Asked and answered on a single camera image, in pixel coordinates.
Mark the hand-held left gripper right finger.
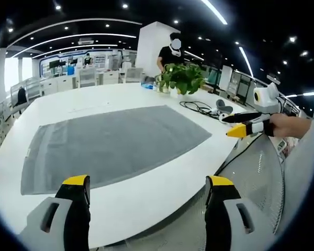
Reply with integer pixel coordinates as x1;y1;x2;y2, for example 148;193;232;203
204;175;275;251

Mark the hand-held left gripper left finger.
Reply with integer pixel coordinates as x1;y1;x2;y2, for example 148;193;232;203
18;174;92;251

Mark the grey towel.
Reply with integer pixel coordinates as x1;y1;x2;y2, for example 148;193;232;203
20;105;212;196

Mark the person's right hand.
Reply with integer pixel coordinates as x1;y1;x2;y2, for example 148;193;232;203
268;113;311;138

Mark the grey headset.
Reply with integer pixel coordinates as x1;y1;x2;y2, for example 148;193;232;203
215;99;233;112

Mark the white mesh chair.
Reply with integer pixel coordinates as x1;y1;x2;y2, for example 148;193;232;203
214;132;287;235

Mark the white table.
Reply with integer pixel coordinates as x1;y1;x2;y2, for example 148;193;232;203
0;82;254;249

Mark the green potted plant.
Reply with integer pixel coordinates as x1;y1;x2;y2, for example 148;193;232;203
155;63;206;98

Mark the blue tissue packet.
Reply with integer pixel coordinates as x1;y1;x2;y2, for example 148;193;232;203
140;81;157;91

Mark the white office chair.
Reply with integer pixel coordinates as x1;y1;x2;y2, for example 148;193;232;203
123;67;144;84
78;68;97;88

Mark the black backpack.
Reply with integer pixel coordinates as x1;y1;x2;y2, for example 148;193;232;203
13;87;28;108

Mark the black cable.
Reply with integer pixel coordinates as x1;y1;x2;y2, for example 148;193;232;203
179;100;224;118

